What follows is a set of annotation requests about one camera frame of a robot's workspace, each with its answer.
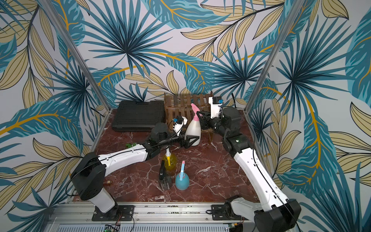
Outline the left corner aluminium post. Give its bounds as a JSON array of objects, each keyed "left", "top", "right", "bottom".
[{"left": 39, "top": 0, "right": 112, "bottom": 112}]

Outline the corner aluminium post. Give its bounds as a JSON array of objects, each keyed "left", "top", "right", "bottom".
[
  {"left": 39, "top": 0, "right": 112, "bottom": 112},
  {"left": 244, "top": 1, "right": 304, "bottom": 115}
]

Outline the green hose nozzle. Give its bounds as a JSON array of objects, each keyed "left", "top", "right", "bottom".
[{"left": 126, "top": 143, "right": 137, "bottom": 148}]

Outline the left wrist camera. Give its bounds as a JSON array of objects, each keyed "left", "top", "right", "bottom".
[{"left": 173, "top": 116, "right": 187, "bottom": 136}]

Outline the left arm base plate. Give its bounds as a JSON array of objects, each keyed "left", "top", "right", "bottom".
[{"left": 92, "top": 205, "right": 135, "bottom": 222}]

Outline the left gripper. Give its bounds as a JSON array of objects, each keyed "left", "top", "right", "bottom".
[{"left": 159, "top": 125, "right": 200, "bottom": 148}]

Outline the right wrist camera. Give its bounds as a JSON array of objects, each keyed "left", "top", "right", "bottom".
[{"left": 208, "top": 96, "right": 223, "bottom": 119}]

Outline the black plastic tool case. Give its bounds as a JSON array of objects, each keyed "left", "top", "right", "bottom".
[{"left": 111, "top": 100, "right": 165, "bottom": 132}]

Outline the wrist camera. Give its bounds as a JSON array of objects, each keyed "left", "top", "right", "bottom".
[
  {"left": 208, "top": 96, "right": 223, "bottom": 119},
  {"left": 173, "top": 116, "right": 187, "bottom": 136}
]

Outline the teal round spray bottle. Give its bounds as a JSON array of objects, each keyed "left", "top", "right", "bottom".
[{"left": 175, "top": 161, "right": 190, "bottom": 190}]

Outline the black clear spray bottle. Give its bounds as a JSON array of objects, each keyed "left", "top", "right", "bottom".
[{"left": 158, "top": 160, "right": 173, "bottom": 190}]

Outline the white pink spray bottle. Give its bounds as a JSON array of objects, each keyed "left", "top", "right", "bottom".
[{"left": 185, "top": 103, "right": 201, "bottom": 137}]

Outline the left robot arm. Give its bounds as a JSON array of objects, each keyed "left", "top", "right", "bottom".
[{"left": 71, "top": 123, "right": 200, "bottom": 217}]

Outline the right corner aluminium post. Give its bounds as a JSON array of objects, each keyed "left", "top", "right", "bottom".
[{"left": 244, "top": 1, "right": 304, "bottom": 115}]

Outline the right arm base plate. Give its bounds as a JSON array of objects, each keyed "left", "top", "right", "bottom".
[{"left": 207, "top": 204, "right": 242, "bottom": 221}]

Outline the yellow spray bottle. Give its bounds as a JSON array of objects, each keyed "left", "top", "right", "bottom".
[{"left": 163, "top": 148, "right": 178, "bottom": 176}]

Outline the aluminium front rail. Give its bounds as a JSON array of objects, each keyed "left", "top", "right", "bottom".
[{"left": 44, "top": 202, "right": 258, "bottom": 232}]

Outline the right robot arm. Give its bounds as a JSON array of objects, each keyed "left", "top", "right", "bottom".
[{"left": 197, "top": 107, "right": 301, "bottom": 232}]

